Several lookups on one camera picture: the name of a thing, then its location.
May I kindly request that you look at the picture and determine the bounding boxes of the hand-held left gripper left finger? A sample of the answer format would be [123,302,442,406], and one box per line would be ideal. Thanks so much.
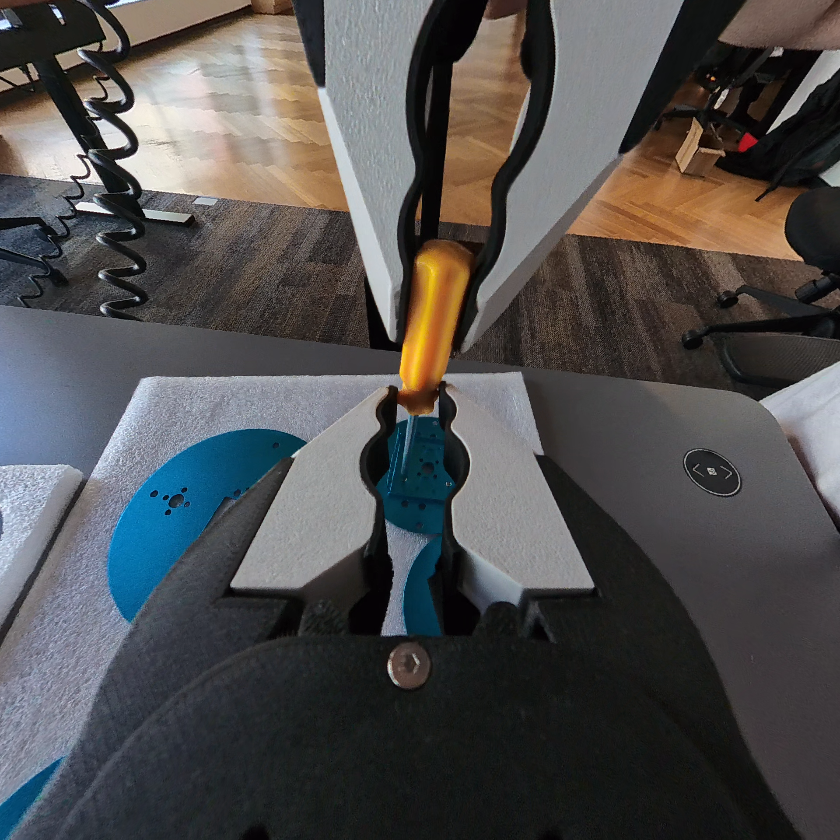
[230,384,391,634]

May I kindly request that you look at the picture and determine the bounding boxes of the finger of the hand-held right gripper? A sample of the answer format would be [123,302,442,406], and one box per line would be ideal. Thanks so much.
[458,0,685,354]
[318,0,435,343]

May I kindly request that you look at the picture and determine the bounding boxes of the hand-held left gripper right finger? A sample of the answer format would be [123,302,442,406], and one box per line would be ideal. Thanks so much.
[441,381,598,634]

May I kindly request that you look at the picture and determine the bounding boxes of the blue square perforated bracket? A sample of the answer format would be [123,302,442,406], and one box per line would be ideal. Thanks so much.
[387,423,457,506]

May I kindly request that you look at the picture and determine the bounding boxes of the yellow-handled screwdriver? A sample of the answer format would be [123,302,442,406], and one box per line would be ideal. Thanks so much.
[397,239,478,476]

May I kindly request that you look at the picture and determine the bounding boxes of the person's right forearm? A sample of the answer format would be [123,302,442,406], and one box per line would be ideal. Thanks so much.
[718,0,840,50]

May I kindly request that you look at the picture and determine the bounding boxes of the grey desk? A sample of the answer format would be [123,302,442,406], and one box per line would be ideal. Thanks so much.
[0,305,840,840]

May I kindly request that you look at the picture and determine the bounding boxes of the round black desk control button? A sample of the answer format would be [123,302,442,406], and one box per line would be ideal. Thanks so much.
[682,448,742,497]

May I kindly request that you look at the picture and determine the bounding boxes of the small open cardboard box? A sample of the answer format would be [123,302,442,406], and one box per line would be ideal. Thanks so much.
[676,118,726,177]

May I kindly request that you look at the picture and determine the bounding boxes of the blue round plate small holes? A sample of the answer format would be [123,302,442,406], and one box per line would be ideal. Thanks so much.
[402,538,442,637]

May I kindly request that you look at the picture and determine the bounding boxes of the white foam sheet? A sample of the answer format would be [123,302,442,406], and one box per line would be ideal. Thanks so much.
[0,371,546,808]

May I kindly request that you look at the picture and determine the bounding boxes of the pile of black backpacks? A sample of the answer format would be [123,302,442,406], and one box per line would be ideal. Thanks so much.
[715,39,840,193]

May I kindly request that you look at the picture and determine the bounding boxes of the blue round plate rectangular slot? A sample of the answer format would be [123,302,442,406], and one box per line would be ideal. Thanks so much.
[108,430,309,624]

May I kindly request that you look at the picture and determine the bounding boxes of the white foam block round hole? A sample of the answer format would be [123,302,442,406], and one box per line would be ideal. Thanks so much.
[0,465,85,624]

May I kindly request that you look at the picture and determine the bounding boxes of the black office chair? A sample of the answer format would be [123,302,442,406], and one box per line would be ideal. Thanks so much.
[681,187,840,389]

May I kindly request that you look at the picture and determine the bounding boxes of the black chair base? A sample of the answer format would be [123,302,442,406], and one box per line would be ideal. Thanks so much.
[0,217,70,287]

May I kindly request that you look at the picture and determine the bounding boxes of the thick black coiled cable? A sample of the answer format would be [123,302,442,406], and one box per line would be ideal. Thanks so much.
[75,0,148,322]

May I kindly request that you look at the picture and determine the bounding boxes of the wooden table black frame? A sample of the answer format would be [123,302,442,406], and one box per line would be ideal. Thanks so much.
[0,0,198,227]

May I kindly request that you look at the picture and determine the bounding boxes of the thin black coiled cable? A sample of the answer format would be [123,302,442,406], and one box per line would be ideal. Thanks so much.
[13,39,93,309]

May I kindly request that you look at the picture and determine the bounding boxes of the large blue ring plate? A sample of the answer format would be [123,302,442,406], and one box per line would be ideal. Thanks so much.
[0,755,67,840]

